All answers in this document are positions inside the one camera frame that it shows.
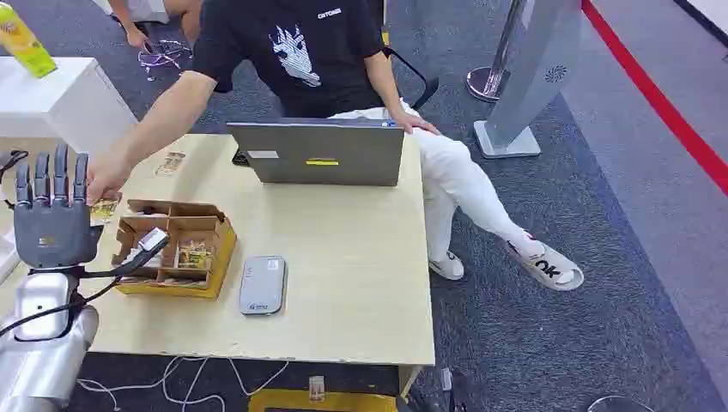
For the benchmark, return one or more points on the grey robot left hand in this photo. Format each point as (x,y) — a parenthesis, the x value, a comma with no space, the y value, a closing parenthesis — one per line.
(54,233)

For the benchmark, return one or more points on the person's right hand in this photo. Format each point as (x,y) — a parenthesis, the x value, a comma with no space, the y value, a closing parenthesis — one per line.
(108,176)

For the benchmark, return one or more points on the person's left hand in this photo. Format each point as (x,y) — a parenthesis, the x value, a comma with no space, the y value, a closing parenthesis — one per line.
(415,122)

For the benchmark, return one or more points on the yellow printed card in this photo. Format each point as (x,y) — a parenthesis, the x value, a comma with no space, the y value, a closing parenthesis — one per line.
(104,210)

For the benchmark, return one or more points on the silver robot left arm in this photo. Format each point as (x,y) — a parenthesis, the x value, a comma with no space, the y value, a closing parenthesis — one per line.
(40,352)

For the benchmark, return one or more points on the black chair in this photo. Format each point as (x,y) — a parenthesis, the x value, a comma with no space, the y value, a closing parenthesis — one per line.
(424,85)

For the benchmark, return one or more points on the pale printed card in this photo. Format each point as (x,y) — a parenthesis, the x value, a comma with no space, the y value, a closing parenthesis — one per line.
(170,163)

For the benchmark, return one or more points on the white cabinet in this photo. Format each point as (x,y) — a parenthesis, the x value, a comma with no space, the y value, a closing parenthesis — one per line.
(62,105)

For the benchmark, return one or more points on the grey laptop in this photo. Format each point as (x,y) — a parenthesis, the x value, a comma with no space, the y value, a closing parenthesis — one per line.
(321,153)

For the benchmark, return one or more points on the person in black shirt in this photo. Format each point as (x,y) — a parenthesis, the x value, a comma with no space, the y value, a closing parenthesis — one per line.
(318,62)

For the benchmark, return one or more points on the stack of printed cards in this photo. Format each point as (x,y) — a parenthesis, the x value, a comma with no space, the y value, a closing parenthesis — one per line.
(193,255)

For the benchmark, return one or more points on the grey standing kiosk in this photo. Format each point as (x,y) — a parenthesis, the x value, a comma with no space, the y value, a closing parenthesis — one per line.
(532,74)

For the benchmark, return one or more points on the wooden card box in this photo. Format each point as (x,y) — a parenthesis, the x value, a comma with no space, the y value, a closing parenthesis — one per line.
(188,278)

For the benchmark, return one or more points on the small black device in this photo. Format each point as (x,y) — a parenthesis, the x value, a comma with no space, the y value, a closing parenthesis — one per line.
(240,158)

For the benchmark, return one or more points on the white slipper with print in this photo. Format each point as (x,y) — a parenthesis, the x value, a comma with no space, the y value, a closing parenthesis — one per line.
(549,267)
(447,266)

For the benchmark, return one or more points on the yellow green drink carton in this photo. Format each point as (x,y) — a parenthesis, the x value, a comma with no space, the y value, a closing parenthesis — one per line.
(25,45)

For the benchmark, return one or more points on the pale wooden desk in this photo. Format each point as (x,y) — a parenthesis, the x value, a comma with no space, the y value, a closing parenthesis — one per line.
(341,273)

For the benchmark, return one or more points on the crouching person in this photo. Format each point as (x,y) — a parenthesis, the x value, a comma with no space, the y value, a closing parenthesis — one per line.
(170,14)

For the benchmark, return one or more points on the grey flat card reader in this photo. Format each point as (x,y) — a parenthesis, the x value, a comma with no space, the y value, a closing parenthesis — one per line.
(262,285)

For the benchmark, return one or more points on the small clear cup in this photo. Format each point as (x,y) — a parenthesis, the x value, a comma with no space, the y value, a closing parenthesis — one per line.
(317,389)

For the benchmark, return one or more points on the yellow floor board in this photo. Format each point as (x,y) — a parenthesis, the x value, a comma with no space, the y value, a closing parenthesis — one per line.
(330,402)

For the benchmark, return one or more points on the round chrome base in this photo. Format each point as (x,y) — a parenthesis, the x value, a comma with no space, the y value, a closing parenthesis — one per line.
(620,405)

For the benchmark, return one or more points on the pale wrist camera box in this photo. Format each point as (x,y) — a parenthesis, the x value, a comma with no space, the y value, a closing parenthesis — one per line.
(152,239)

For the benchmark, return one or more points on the chrome stanchion post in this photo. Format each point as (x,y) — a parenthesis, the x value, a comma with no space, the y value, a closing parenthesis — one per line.
(489,79)

